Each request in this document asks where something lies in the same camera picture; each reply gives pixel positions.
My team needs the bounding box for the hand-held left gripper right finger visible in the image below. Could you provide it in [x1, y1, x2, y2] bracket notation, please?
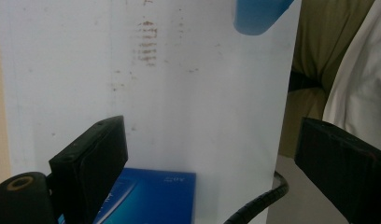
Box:
[294, 117, 381, 224]

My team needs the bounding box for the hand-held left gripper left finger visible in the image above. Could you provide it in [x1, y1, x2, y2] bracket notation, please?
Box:
[49, 115, 129, 224]

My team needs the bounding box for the blue box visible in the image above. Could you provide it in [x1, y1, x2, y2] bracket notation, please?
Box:
[57, 167, 197, 224]

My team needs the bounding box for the blue rubber bulb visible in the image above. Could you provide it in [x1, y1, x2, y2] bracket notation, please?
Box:
[233, 0, 295, 36]

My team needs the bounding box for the white cloth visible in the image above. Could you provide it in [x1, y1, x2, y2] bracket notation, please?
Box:
[322, 0, 381, 155]

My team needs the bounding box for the olive cloth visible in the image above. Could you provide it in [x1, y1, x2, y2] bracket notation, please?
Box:
[277, 0, 375, 159]

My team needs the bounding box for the black wrapped cable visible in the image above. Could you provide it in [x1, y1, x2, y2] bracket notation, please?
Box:
[222, 171, 290, 224]

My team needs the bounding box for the black strap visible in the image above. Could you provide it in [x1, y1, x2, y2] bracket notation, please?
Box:
[288, 70, 323, 93]

